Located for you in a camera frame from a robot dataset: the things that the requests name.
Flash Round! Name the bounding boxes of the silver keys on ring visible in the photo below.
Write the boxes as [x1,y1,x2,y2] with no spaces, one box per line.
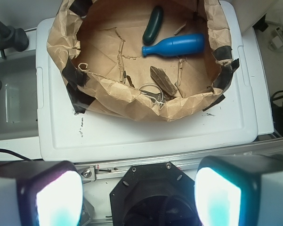
[138,83,176,105]

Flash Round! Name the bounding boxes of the blue plastic bottle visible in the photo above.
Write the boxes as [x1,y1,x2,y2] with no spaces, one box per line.
[141,33,205,57]

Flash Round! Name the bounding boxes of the white plastic bin lid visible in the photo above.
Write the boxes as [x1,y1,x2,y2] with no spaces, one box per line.
[36,1,258,162]

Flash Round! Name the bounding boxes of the crumpled brown paper bag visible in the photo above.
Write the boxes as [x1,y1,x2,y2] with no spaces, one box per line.
[47,0,240,121]

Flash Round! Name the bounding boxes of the grey sink basin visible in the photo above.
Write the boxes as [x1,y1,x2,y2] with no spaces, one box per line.
[0,50,38,140]

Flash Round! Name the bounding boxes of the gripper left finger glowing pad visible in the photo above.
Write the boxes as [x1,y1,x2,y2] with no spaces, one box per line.
[0,161,83,226]

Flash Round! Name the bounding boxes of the aluminium frame rail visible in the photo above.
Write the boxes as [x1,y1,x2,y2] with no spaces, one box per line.
[75,137,283,183]

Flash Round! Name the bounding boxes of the dark green cucumber toy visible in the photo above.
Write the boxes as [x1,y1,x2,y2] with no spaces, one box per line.
[142,6,164,46]

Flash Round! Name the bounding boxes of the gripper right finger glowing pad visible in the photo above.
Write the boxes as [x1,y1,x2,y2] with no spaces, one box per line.
[194,154,283,226]

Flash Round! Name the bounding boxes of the black cable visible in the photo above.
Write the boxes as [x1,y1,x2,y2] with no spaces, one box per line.
[0,147,33,161]

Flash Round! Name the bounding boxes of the black faucet fixture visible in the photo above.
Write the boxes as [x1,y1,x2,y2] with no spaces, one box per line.
[0,21,29,60]

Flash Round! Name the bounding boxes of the black octagonal mount plate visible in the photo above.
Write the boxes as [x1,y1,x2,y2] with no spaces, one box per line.
[110,162,202,226]

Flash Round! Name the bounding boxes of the brown wood bark piece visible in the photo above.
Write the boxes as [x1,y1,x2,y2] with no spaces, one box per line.
[150,66,177,96]

